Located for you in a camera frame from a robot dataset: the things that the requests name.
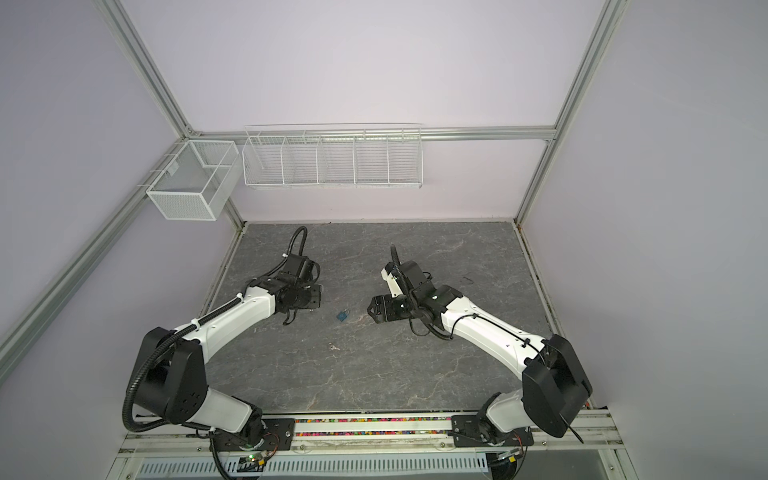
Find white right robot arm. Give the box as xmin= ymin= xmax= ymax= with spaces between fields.
xmin=368 ymin=259 xmax=593 ymax=446

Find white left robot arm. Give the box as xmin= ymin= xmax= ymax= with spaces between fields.
xmin=121 ymin=254 xmax=322 ymax=448

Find white mesh box basket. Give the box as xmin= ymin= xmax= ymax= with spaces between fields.
xmin=147 ymin=140 xmax=243 ymax=221

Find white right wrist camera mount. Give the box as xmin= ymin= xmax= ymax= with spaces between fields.
xmin=381 ymin=267 xmax=403 ymax=298

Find black corrugated right cable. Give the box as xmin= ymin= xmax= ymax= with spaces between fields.
xmin=389 ymin=244 xmax=586 ymax=445

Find black corrugated cable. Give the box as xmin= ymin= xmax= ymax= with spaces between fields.
xmin=389 ymin=244 xmax=586 ymax=445
xmin=122 ymin=225 xmax=310 ymax=434

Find black corrugated left cable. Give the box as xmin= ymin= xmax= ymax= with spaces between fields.
xmin=122 ymin=225 xmax=310 ymax=434

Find white wire shelf basket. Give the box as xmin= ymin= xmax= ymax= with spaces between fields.
xmin=241 ymin=123 xmax=424 ymax=188

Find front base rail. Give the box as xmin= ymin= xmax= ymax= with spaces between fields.
xmin=108 ymin=410 xmax=637 ymax=479

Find aluminium frame rails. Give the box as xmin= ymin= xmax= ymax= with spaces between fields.
xmin=1 ymin=1 xmax=627 ymax=380

